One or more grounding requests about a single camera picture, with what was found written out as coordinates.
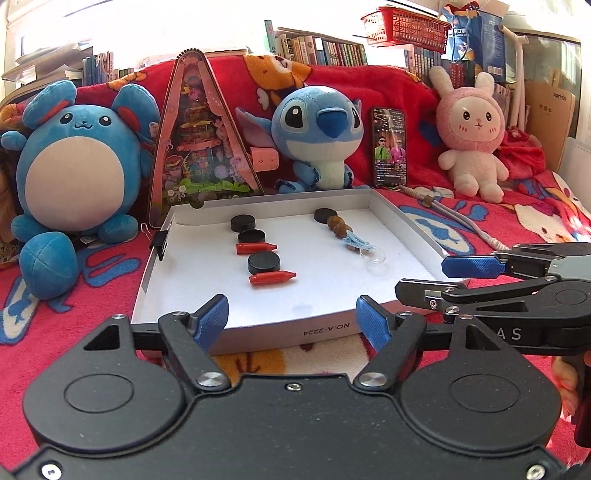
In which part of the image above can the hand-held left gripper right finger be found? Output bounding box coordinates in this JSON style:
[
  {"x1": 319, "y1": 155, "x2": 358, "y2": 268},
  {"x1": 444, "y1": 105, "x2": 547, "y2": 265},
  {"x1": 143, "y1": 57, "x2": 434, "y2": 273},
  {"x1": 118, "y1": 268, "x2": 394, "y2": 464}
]
[{"x1": 353, "y1": 295, "x2": 507, "y2": 393}]

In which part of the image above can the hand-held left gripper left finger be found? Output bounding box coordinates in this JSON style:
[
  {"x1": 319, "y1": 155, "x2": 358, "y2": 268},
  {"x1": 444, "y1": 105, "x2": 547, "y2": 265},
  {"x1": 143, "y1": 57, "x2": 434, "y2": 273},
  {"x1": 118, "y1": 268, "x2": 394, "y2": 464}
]
[{"x1": 81, "y1": 294, "x2": 230, "y2": 393}]

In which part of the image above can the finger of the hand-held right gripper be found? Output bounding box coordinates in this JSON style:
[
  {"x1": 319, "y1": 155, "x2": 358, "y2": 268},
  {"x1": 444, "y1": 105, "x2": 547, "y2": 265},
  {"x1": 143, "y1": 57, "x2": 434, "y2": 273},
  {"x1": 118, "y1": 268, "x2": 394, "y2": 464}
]
[
  {"x1": 394, "y1": 277, "x2": 555, "y2": 322},
  {"x1": 441, "y1": 243, "x2": 591, "y2": 280}
]

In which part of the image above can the clear round plastic lid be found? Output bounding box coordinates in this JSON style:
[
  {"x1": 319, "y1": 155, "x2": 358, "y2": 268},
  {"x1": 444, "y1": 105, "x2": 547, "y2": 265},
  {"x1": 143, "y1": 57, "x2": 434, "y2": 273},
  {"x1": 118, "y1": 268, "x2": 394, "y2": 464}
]
[{"x1": 359, "y1": 247, "x2": 389, "y2": 269}]

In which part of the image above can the white cardboard box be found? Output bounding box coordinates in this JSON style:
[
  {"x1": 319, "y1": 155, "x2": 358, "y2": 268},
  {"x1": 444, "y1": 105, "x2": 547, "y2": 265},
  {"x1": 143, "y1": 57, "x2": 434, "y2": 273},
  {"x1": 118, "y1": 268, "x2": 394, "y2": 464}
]
[{"x1": 131, "y1": 188, "x2": 465, "y2": 356}]

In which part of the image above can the light blue plastic clip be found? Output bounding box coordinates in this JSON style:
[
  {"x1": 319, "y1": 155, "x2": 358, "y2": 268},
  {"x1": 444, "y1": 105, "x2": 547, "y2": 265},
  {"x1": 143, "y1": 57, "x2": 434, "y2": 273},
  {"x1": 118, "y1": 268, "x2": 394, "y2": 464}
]
[{"x1": 342, "y1": 232, "x2": 376, "y2": 249}]

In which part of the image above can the person's right hand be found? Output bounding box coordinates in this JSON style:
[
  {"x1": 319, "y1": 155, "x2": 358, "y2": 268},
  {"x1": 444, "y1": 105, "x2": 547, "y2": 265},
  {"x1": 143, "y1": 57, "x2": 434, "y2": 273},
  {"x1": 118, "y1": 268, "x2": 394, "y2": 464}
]
[{"x1": 549, "y1": 354, "x2": 581, "y2": 422}]

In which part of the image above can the red crumpled cloth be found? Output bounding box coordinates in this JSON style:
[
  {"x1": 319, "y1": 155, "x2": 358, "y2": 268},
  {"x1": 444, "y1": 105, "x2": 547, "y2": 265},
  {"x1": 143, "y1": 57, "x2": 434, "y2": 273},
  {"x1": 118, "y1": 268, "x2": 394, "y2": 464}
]
[{"x1": 499, "y1": 129, "x2": 548, "y2": 179}]

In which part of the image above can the pink bunny plush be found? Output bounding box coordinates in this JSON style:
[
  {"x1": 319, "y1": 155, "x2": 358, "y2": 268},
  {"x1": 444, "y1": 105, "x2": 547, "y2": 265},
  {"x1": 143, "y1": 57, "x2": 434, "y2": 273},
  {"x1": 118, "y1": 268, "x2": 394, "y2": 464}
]
[{"x1": 428, "y1": 65, "x2": 509, "y2": 204}]

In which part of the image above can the smartphone with lit screen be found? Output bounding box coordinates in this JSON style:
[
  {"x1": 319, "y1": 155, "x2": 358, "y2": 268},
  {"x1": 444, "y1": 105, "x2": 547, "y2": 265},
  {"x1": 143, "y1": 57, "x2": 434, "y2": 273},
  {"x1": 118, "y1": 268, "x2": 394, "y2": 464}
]
[{"x1": 372, "y1": 107, "x2": 409, "y2": 188}]

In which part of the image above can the brown cardboard board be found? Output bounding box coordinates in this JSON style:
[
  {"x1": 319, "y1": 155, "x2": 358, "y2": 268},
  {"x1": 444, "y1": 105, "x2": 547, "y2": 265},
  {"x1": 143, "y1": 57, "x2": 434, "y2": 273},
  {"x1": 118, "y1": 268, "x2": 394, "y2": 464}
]
[{"x1": 524, "y1": 78, "x2": 578, "y2": 171}]

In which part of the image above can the triangular toy house case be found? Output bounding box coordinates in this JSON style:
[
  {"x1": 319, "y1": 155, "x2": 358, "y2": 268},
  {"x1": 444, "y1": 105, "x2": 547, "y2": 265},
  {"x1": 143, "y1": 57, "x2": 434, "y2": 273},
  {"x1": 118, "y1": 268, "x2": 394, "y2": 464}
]
[{"x1": 147, "y1": 47, "x2": 266, "y2": 229}]

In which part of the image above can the small pink box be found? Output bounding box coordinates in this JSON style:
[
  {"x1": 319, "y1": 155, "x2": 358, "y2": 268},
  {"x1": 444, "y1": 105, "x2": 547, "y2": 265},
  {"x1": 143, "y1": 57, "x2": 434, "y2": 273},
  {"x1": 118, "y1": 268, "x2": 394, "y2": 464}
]
[{"x1": 249, "y1": 148, "x2": 280, "y2": 172}]

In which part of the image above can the white pole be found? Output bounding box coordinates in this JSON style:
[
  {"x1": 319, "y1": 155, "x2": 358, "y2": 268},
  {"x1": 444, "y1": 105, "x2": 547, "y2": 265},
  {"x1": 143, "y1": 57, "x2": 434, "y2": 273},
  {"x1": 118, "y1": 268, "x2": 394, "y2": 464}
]
[{"x1": 501, "y1": 25, "x2": 533, "y2": 132}]

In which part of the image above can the blue alien plush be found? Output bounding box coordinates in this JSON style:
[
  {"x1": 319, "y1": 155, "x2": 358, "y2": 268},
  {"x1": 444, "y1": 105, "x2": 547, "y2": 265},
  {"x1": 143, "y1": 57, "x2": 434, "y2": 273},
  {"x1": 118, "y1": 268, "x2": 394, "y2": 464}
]
[{"x1": 235, "y1": 85, "x2": 365, "y2": 195}]

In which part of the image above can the row of dark books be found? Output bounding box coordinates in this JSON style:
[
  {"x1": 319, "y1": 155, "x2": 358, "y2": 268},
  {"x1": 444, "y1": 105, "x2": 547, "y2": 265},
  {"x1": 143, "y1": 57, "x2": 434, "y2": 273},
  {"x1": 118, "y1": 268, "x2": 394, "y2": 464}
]
[{"x1": 404, "y1": 45, "x2": 476, "y2": 85}]

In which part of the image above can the round blue mouse plush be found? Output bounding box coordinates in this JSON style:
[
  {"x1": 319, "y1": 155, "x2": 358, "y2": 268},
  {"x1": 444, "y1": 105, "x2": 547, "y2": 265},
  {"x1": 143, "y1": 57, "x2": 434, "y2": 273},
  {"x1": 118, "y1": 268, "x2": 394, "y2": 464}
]
[{"x1": 0, "y1": 79, "x2": 160, "y2": 301}]

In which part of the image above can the blue paper bag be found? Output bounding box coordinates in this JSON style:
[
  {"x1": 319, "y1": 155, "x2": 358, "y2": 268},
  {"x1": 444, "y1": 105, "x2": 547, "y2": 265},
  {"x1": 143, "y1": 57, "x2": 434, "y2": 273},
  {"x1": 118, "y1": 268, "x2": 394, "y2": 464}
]
[{"x1": 438, "y1": 4, "x2": 507, "y2": 86}]

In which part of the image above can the brown-haired doll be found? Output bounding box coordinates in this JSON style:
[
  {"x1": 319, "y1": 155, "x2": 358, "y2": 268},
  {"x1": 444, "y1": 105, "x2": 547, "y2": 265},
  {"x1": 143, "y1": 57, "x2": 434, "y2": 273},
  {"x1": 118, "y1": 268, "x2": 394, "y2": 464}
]
[{"x1": 0, "y1": 104, "x2": 21, "y2": 269}]

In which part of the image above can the red plastic basket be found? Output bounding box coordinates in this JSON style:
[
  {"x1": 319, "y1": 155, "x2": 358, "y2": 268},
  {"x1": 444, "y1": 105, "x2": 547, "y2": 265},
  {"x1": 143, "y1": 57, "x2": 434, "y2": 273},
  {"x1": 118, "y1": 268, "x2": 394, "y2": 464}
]
[{"x1": 360, "y1": 7, "x2": 451, "y2": 52}]

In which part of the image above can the stack of papers and books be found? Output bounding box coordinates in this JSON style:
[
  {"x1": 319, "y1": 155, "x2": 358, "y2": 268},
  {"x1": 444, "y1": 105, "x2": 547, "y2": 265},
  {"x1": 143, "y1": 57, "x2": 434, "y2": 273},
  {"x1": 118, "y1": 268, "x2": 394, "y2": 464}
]
[{"x1": 0, "y1": 41, "x2": 122, "y2": 95}]

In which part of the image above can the grey lanyard cord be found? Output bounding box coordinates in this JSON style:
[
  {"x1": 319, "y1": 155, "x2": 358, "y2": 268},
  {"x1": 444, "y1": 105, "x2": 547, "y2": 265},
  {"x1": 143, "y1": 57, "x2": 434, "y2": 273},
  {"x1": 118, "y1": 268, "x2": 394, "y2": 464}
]
[{"x1": 399, "y1": 185, "x2": 504, "y2": 250}]

